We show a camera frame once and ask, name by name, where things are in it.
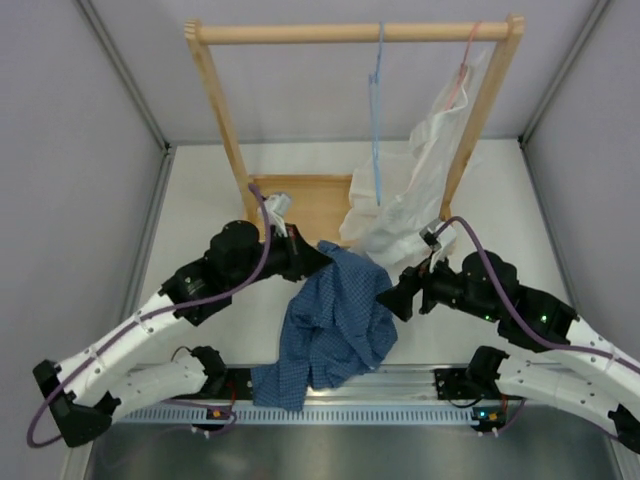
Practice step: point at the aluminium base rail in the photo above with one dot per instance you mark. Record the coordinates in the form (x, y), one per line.
(402, 383)

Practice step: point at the blue checked shirt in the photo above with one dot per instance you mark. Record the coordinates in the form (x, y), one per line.
(333, 330)

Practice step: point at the blue wire hanger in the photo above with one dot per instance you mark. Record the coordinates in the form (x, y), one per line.
(374, 80)

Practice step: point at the wooden clothes rack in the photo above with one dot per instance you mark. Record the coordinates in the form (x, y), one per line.
(321, 201)

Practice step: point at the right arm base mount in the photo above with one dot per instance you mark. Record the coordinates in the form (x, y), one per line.
(470, 385)

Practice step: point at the aluminium frame post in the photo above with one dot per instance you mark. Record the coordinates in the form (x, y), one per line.
(588, 27)
(100, 31)

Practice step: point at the pink wire hanger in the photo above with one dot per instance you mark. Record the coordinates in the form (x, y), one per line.
(463, 66)

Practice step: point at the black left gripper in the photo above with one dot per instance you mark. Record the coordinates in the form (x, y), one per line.
(303, 259)

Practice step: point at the white shirt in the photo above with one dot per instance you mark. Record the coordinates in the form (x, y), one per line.
(393, 195)

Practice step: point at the aluminium frame post left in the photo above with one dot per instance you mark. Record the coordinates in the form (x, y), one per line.
(100, 31)

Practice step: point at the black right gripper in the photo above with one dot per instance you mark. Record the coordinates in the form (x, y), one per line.
(399, 300)

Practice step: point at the grey slotted cable duct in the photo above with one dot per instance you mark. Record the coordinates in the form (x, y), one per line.
(317, 415)

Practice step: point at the aluminium frame post right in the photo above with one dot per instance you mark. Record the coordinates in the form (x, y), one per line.
(588, 27)

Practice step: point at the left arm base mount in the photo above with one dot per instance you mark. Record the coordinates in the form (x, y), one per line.
(223, 385)

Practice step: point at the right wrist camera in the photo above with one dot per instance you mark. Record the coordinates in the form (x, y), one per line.
(440, 237)

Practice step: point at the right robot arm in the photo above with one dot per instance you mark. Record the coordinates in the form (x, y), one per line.
(543, 350)

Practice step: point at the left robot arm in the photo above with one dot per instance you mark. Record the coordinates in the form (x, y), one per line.
(86, 393)

